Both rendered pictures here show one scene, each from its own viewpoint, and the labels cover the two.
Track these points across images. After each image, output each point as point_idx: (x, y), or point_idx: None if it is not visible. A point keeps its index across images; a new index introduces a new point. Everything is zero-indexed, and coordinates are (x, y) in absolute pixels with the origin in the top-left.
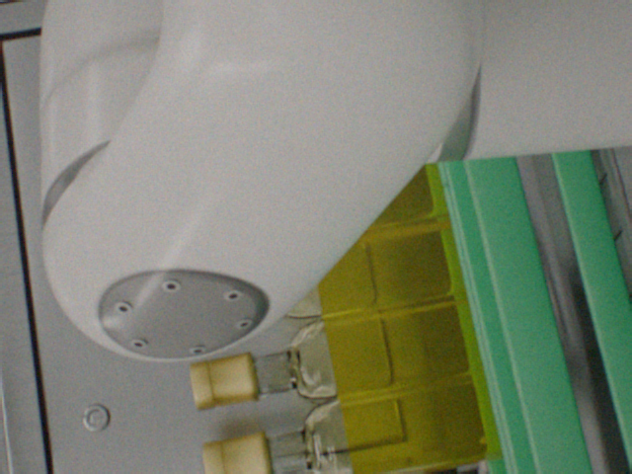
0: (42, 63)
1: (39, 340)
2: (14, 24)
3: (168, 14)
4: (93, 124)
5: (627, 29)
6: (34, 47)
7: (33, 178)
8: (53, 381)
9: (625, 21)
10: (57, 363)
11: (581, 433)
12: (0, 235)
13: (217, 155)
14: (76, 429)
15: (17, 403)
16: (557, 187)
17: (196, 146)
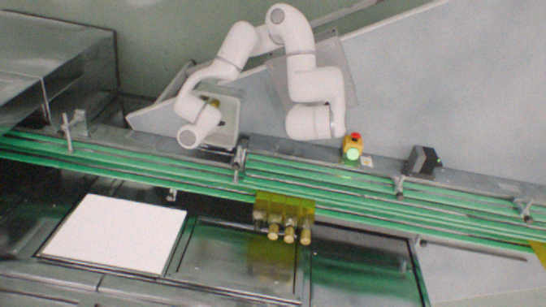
0: (306, 124)
1: (255, 286)
2: (175, 267)
3: (331, 84)
4: (325, 112)
5: None
6: (183, 266)
7: (215, 276)
8: (266, 286)
9: None
10: (262, 284)
11: (324, 175)
12: (227, 285)
13: (343, 92)
14: (278, 285)
15: (269, 293)
16: (284, 164)
17: (342, 92)
